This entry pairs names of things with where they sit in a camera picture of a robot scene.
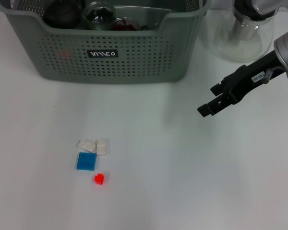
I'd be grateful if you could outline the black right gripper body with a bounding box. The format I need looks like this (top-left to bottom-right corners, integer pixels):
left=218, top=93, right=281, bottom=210
left=220, top=51, right=287, bottom=104

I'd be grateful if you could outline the white building plate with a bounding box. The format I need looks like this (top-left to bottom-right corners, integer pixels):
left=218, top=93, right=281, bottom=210
left=96, top=138, right=108, bottom=156
left=76, top=138, right=97, bottom=153

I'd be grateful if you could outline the grey perforated storage bin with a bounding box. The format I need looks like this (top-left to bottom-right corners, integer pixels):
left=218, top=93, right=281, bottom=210
left=0, top=0, right=213, bottom=84

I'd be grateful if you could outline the glass teapot steel infuser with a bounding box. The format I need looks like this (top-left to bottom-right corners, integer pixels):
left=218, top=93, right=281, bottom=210
left=204, top=0, right=279, bottom=63

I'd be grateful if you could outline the small red building brick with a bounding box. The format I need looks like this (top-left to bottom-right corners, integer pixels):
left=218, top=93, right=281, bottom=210
left=94, top=172, right=105, bottom=185

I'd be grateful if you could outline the blue square building plate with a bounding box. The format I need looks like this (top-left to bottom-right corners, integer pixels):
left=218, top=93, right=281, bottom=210
left=75, top=152, right=97, bottom=171

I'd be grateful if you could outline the black round teapot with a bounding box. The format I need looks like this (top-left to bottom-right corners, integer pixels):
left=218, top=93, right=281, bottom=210
left=42, top=0, right=85, bottom=28

